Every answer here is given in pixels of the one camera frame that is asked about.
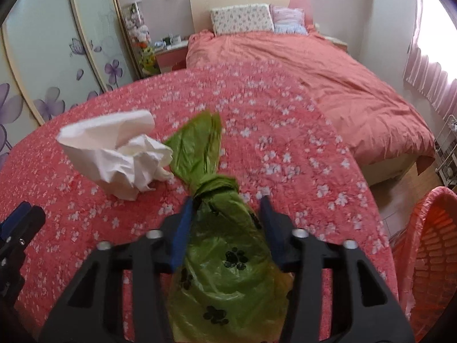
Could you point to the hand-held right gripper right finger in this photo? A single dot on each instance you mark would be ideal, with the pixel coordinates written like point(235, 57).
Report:
point(271, 228)

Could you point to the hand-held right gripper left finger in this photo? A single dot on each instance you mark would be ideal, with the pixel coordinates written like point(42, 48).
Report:
point(180, 237)

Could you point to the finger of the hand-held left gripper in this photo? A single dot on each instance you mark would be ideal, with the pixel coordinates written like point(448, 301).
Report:
point(32, 221)

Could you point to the green paw print bag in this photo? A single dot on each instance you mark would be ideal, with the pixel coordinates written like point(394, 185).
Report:
point(221, 278)

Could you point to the pink plastic basket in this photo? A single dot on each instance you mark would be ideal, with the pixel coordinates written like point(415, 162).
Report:
point(435, 250)

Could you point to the crumpled white paper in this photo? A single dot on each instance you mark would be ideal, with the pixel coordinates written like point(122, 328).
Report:
point(107, 157)

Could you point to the beige bed base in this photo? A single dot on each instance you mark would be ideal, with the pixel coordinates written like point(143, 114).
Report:
point(392, 168)

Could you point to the bed with pink duvet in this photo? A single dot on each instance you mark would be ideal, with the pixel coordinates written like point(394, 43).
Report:
point(357, 96)

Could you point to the pink and white nightstand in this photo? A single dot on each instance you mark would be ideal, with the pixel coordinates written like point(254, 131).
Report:
point(169, 59)

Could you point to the wardrobe with purple flowers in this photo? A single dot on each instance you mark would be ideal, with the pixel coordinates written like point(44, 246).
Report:
point(53, 43)

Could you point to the green yellow plush toy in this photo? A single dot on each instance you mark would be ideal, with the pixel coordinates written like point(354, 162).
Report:
point(148, 59)

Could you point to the pale bedside table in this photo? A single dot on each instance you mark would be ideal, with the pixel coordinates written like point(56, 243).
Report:
point(339, 44)

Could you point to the white mug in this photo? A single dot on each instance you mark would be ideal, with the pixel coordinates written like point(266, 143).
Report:
point(175, 39)

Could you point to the pink striped pillow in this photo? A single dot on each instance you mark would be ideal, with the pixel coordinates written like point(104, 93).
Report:
point(289, 19)

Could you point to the white floral pillow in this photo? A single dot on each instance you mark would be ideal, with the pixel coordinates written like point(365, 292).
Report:
point(241, 19)

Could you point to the white plush toy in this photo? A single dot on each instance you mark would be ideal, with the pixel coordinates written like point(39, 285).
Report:
point(140, 28)

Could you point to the pink curtain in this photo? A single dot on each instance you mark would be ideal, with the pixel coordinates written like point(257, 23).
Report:
point(428, 71)

